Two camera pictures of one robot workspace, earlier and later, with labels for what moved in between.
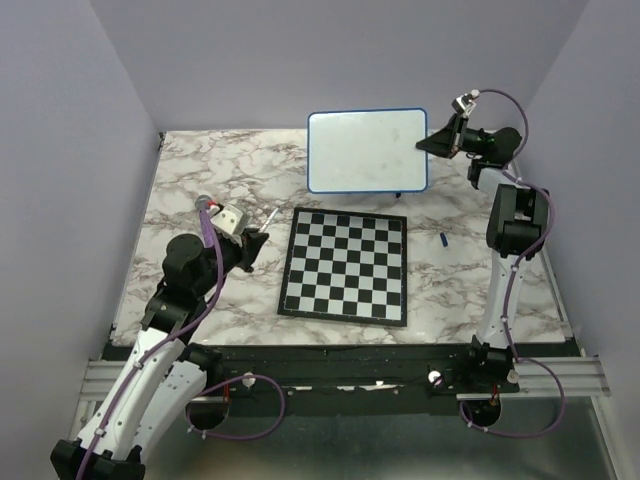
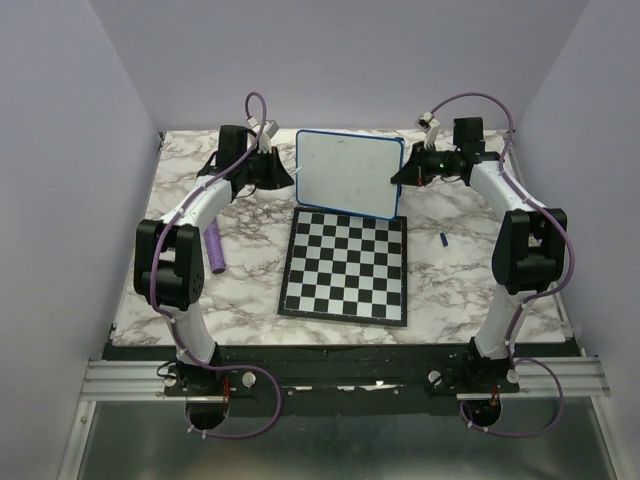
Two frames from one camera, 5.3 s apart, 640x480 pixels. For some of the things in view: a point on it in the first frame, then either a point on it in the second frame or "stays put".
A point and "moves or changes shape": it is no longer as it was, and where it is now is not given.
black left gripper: [251, 246] -> [278, 177]
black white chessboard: [346, 266] stays put
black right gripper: [444, 142] -> [412, 173]
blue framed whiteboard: [367, 151] moves or changes shape
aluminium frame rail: [103, 383] stays put
